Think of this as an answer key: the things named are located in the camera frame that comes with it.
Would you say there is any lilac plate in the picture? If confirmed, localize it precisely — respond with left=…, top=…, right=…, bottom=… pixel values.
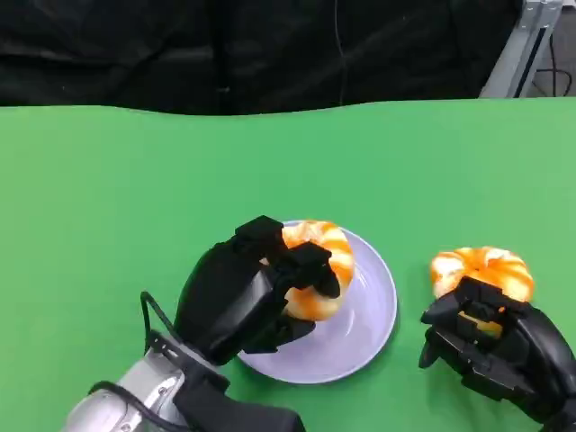
left=236, top=219, right=399, bottom=385

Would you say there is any black looped floor cable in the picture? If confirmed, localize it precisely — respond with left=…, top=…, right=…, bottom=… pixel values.
left=535, top=26, right=573, bottom=98

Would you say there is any green table cloth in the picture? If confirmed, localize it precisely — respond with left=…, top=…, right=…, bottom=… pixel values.
left=0, top=99, right=576, bottom=432

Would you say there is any aluminium frame post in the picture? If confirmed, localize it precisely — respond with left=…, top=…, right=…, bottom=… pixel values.
left=479, top=0, right=563, bottom=99

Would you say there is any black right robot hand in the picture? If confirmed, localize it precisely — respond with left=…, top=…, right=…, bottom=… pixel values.
left=418, top=275, right=576, bottom=427

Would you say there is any orange white toy bread roll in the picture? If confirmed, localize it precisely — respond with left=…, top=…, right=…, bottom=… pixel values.
left=430, top=246, right=536, bottom=339
left=258, top=219, right=356, bottom=321

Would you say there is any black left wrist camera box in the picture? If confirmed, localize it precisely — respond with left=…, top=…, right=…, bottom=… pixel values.
left=173, top=366, right=308, bottom=432

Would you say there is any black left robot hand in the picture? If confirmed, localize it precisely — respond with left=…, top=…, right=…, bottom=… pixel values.
left=173, top=215, right=343, bottom=365

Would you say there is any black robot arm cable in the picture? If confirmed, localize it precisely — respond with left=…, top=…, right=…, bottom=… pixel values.
left=87, top=380, right=181, bottom=432
left=139, top=290, right=179, bottom=356

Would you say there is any black cloth drape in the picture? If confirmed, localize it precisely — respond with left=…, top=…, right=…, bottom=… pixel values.
left=0, top=0, right=532, bottom=117

